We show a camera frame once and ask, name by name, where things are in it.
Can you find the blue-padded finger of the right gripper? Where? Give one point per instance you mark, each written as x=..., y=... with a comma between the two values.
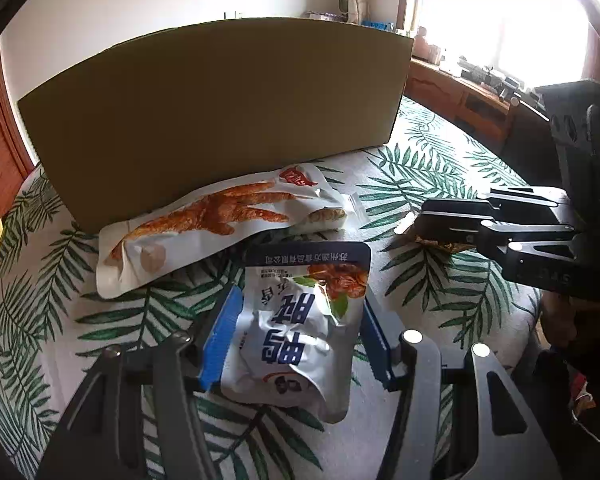
x=518, y=206

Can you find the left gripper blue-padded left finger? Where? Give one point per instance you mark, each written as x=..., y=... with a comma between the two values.
x=213, y=340

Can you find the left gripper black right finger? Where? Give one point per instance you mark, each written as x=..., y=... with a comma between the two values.
x=398, y=355

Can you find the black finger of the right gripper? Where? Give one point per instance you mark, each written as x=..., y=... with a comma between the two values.
x=480, y=239

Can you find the gold brown snack wrapper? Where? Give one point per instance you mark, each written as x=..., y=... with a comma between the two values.
x=405, y=230

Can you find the white blue duck gizzard pack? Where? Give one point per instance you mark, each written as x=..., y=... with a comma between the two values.
x=294, y=337

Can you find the white chicken feet snack pack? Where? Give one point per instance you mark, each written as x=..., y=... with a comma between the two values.
x=135, y=252

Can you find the white small cake packet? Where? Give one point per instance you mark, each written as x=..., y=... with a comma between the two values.
x=351, y=215

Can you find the person's right hand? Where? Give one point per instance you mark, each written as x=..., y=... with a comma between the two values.
x=557, y=317

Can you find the wooden window-side cabinet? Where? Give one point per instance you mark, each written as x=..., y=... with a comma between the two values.
x=475, y=110

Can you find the pink thermos bottle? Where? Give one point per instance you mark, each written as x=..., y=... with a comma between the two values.
x=421, y=48

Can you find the brown cardboard box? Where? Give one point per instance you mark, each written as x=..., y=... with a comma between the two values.
x=143, y=123

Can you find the window with wooden frame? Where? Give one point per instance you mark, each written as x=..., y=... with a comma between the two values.
x=536, y=42

